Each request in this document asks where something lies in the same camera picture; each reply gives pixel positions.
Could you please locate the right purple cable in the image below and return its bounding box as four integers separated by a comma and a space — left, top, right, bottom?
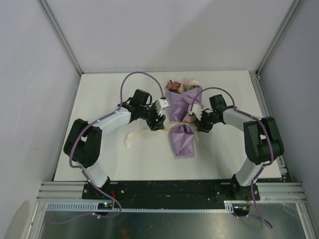
188, 86, 278, 229

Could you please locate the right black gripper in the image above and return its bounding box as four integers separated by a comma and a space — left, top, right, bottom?
194, 110, 219, 133

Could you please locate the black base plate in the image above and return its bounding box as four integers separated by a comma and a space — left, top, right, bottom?
82, 179, 260, 210

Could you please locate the cream ribbon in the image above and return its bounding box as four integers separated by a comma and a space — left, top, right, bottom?
124, 121, 200, 149

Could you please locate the pink wrapping paper sheet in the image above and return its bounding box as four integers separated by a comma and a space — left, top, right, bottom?
167, 86, 202, 158

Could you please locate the aluminium frame rail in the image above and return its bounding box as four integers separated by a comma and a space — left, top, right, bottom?
36, 181, 87, 202

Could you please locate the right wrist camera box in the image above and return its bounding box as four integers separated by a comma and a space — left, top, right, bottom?
188, 104, 203, 120

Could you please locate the purple cable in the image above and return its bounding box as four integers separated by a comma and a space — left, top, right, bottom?
188, 86, 278, 229
47, 71, 166, 225

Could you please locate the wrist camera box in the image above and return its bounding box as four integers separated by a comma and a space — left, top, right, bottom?
188, 104, 203, 120
155, 98, 170, 115

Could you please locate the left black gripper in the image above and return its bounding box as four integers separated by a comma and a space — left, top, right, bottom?
139, 103, 165, 131

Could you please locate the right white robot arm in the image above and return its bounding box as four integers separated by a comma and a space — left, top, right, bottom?
188, 95, 284, 200

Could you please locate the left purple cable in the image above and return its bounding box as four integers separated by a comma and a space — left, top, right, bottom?
47, 71, 166, 225

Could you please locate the dark pink rose stem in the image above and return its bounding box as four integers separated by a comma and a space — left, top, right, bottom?
166, 80, 181, 93

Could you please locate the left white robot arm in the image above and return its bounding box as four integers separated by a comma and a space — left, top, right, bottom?
63, 89, 170, 199

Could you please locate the white cable duct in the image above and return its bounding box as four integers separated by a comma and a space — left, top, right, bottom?
46, 202, 234, 213

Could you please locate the light pink rose stem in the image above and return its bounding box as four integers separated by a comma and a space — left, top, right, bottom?
181, 78, 201, 92

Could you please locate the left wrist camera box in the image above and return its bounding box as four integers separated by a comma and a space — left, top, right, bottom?
155, 98, 170, 115

